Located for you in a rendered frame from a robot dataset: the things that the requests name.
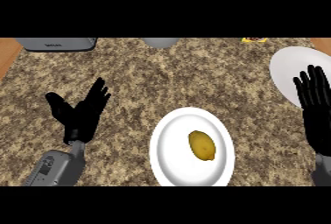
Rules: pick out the white oval plate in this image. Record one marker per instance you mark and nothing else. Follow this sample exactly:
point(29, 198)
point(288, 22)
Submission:
point(180, 151)

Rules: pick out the grey round container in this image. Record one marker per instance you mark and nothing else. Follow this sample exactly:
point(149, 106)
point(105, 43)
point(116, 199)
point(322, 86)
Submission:
point(159, 42)

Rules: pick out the white round plate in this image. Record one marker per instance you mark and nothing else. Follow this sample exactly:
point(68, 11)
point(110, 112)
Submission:
point(286, 68)

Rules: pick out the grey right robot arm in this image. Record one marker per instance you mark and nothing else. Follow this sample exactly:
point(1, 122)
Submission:
point(322, 170)

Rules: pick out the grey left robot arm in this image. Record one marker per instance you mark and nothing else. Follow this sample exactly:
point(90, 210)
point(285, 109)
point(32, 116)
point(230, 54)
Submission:
point(57, 169)

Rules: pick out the grey appliance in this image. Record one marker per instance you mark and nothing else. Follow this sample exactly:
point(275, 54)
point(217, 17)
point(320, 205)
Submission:
point(56, 44)

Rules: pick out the yellow lemon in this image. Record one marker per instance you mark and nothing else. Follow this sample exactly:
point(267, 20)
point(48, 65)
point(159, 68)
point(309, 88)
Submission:
point(201, 145)

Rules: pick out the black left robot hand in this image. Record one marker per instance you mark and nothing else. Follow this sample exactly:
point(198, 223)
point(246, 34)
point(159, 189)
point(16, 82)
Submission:
point(81, 116)

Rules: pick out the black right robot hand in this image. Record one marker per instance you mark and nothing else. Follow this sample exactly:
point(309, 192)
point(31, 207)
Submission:
point(317, 116)

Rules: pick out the yellow packet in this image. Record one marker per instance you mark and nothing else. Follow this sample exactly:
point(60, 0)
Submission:
point(254, 39)

